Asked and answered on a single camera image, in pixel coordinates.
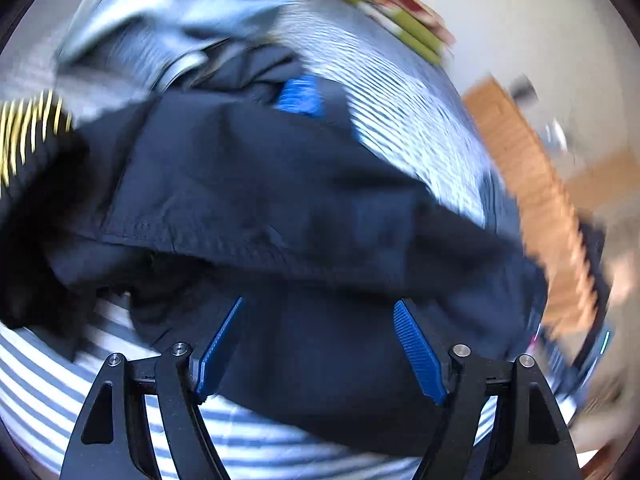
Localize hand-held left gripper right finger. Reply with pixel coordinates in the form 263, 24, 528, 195
393, 300, 583, 480

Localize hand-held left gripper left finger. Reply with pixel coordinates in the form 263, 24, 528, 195
60, 296, 246, 480

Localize black pants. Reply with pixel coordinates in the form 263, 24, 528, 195
0, 45, 551, 458

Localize wooden slatted bench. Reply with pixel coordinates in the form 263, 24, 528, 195
462, 75, 601, 336

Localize white pot with plant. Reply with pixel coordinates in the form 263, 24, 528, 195
542, 117, 571, 153

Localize dark grey vase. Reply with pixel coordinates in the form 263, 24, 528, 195
507, 75, 538, 102

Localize blue white striped bedspread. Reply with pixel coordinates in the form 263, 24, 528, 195
0, 5, 506, 480

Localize black yellow striped garment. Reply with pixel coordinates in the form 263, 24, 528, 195
0, 90, 76, 186

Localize folded green red blanket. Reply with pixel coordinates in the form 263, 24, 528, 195
300, 0, 456, 63

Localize grey blue garment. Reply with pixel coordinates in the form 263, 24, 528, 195
57, 0, 296, 91

